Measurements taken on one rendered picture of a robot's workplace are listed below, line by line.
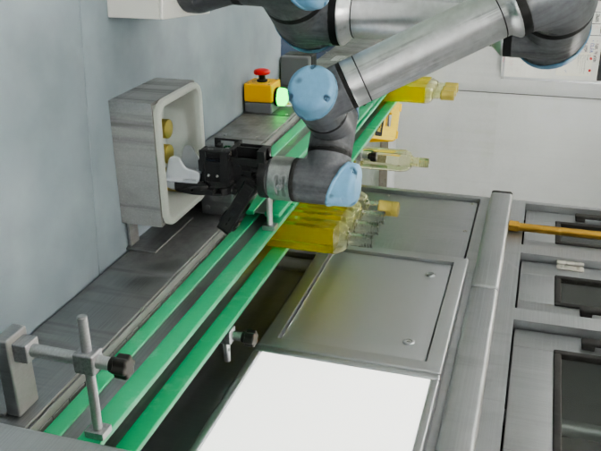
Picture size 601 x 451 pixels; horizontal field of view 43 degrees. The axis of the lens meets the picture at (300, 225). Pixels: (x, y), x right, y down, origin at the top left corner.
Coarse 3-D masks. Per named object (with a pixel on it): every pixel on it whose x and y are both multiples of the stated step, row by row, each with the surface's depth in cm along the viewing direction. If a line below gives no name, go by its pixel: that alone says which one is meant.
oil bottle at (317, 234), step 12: (300, 216) 160; (288, 228) 156; (300, 228) 155; (312, 228) 155; (324, 228) 154; (336, 228) 154; (348, 228) 156; (276, 240) 158; (288, 240) 157; (300, 240) 156; (312, 240) 156; (324, 240) 155; (336, 240) 154; (324, 252) 156; (336, 252) 155
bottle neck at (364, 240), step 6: (354, 234) 155; (360, 234) 155; (366, 234) 154; (372, 234) 154; (348, 240) 155; (354, 240) 154; (360, 240) 154; (366, 240) 154; (372, 240) 156; (360, 246) 155; (366, 246) 154; (372, 246) 155
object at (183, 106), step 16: (176, 96) 130; (192, 96) 139; (160, 112) 125; (176, 112) 141; (192, 112) 140; (160, 128) 126; (176, 128) 142; (192, 128) 142; (160, 144) 127; (176, 144) 144; (192, 144) 143; (160, 160) 128; (160, 176) 129; (160, 192) 131; (176, 192) 144; (176, 208) 138
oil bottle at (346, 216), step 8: (296, 208) 163; (304, 208) 163; (312, 208) 163; (320, 208) 163; (328, 208) 163; (336, 208) 163; (344, 208) 163; (304, 216) 161; (312, 216) 160; (320, 216) 160; (328, 216) 160; (336, 216) 159; (344, 216) 159; (352, 216) 160; (352, 224) 159
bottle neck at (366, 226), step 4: (360, 220) 160; (364, 220) 161; (356, 224) 160; (360, 224) 160; (364, 224) 159; (368, 224) 159; (372, 224) 159; (376, 224) 159; (356, 228) 160; (360, 228) 160; (364, 228) 159; (368, 228) 159; (372, 228) 159; (376, 228) 159; (356, 232) 160; (360, 232) 160; (364, 232) 160; (368, 232) 159; (372, 232) 159; (376, 232) 159
